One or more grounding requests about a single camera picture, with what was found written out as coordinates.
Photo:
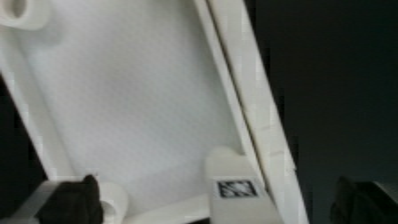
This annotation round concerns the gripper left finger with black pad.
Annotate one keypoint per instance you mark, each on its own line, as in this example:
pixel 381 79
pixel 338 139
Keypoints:
pixel 63 204

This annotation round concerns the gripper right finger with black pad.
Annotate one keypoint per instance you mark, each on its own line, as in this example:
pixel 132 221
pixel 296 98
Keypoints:
pixel 365 202

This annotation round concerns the white desk leg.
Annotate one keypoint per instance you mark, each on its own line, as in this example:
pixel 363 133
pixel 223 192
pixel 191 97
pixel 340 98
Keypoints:
pixel 241 203

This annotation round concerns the white desk top panel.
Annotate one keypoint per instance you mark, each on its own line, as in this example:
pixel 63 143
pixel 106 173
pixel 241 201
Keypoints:
pixel 138 81

